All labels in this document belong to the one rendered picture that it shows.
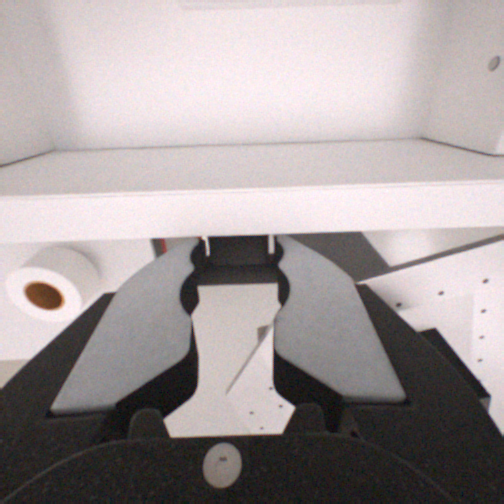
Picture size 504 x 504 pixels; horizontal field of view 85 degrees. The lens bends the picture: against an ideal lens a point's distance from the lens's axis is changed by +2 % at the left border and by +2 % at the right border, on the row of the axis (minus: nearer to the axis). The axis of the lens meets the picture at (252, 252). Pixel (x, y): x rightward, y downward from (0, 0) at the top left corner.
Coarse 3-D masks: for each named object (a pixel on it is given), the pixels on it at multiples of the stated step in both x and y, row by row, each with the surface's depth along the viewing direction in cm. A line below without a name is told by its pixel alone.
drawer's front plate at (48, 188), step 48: (240, 144) 17; (288, 144) 17; (336, 144) 16; (384, 144) 16; (432, 144) 15; (0, 192) 10; (48, 192) 10; (96, 192) 9; (144, 192) 9; (192, 192) 9; (240, 192) 9; (288, 192) 9; (336, 192) 9; (384, 192) 9; (432, 192) 9; (480, 192) 9; (0, 240) 10; (48, 240) 10
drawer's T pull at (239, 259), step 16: (208, 240) 12; (224, 240) 12; (240, 240) 12; (256, 240) 12; (208, 256) 14; (224, 256) 13; (240, 256) 13; (256, 256) 13; (272, 256) 13; (208, 272) 13; (224, 272) 13; (240, 272) 13; (256, 272) 13; (272, 272) 13
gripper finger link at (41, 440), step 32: (96, 320) 8; (64, 352) 7; (32, 384) 6; (0, 416) 5; (32, 416) 5; (64, 416) 5; (96, 416) 5; (0, 448) 5; (32, 448) 5; (64, 448) 5; (0, 480) 4
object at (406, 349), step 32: (384, 320) 7; (416, 352) 6; (416, 384) 6; (448, 384) 6; (352, 416) 5; (384, 416) 5; (416, 416) 5; (448, 416) 5; (480, 416) 5; (384, 448) 5; (416, 448) 5; (448, 448) 5; (480, 448) 5; (448, 480) 4; (480, 480) 4
